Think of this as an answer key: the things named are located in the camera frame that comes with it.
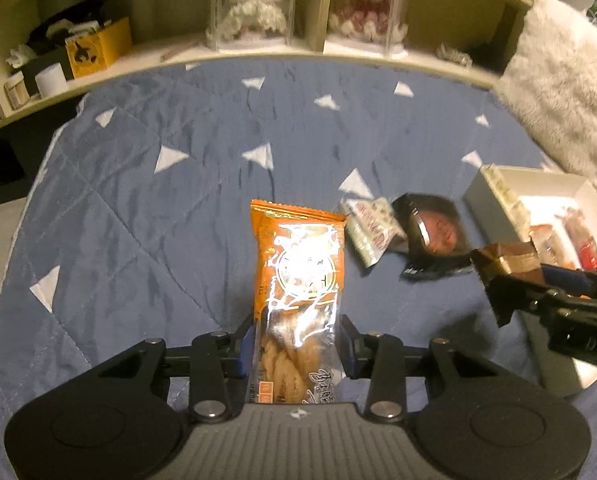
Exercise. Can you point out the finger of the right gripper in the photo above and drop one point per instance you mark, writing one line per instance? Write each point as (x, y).
(574, 282)
(508, 295)

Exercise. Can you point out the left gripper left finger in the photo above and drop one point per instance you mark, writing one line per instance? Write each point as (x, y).
(220, 367)

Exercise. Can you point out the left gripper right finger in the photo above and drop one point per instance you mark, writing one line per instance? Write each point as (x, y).
(381, 360)

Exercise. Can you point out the red cracker pack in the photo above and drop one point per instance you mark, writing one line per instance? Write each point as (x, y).
(581, 237)

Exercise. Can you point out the brown gold-band cake pack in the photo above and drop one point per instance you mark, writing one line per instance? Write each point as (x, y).
(517, 259)

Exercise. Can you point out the orange cracker pack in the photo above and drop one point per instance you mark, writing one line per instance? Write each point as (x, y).
(549, 246)
(299, 284)

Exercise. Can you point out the black mooncake pack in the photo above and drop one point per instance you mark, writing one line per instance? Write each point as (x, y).
(437, 243)

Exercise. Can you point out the cream pastry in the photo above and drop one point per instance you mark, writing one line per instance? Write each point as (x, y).
(513, 207)

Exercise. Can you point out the white printed snack packet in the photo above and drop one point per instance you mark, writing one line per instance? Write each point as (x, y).
(373, 229)

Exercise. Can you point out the white shallow cardboard tray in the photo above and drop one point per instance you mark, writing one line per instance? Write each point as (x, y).
(557, 213)

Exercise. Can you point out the blue quilted triangle blanket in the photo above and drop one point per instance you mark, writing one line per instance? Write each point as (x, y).
(137, 236)

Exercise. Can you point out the white fluffy pillow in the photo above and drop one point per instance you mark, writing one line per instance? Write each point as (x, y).
(550, 85)

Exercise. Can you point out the small grey trinket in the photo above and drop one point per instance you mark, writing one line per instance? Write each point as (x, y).
(452, 55)

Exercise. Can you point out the pink-dress doll display case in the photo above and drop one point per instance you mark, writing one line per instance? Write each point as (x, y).
(376, 26)

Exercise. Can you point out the white cylinder cup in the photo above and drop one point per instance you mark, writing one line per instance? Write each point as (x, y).
(51, 81)

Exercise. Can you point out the yellow cardboard box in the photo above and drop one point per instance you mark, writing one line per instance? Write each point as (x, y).
(95, 52)

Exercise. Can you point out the small wooden lidded jar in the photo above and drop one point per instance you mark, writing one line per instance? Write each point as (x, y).
(16, 90)

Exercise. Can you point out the white-dress doll display case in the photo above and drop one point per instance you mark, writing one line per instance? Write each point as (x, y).
(250, 24)

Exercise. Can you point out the wooden bedside shelf unit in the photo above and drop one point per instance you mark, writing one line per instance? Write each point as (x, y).
(465, 40)

